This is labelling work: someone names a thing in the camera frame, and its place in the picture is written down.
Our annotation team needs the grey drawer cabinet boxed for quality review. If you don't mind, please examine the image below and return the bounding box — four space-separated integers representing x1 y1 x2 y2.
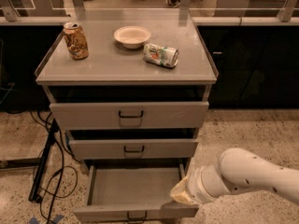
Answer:
36 9 218 167

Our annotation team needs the grey top drawer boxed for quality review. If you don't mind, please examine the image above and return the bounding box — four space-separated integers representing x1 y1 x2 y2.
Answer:
43 85 213 131

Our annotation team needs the grey middle drawer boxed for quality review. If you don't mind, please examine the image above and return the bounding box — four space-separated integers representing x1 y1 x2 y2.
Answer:
66 128 197 160

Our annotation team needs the grey bottom drawer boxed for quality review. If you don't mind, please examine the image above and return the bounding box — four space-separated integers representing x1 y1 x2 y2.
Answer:
74 161 198 223

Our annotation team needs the black stand leg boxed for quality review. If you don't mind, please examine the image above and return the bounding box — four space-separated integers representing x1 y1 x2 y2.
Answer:
28 120 59 203

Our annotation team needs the green white lying can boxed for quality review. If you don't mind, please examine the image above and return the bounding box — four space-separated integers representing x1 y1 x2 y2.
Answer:
143 43 178 69

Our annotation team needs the white paper bowl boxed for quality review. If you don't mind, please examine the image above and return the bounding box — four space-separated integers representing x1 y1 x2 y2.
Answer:
114 26 151 49

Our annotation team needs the orange upright soda can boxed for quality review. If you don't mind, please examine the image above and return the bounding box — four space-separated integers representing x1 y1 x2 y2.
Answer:
63 22 89 60

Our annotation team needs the grey drawer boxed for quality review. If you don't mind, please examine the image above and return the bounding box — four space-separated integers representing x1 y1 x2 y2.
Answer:
74 161 198 223
43 85 213 131
66 128 197 160

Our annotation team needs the black floor cable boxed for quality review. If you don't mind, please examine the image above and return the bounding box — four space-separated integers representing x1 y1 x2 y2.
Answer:
29 109 78 224

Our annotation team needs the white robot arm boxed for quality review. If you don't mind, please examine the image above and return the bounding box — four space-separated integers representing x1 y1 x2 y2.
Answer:
170 147 299 205

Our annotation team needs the blue tape marker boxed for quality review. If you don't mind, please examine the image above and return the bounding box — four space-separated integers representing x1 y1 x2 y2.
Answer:
29 214 65 224

